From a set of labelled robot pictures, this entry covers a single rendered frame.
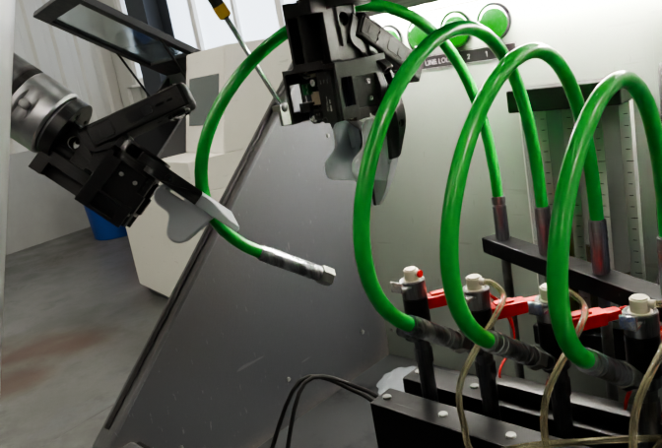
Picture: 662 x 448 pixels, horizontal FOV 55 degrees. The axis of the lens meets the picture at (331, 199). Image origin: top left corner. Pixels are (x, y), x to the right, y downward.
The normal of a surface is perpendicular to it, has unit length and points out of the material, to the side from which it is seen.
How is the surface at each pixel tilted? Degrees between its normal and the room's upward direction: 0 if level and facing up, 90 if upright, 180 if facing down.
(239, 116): 90
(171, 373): 90
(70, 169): 77
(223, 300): 90
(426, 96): 90
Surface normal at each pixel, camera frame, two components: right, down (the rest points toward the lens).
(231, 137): 0.60, 0.07
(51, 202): 0.77, 0.00
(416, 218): -0.68, 0.27
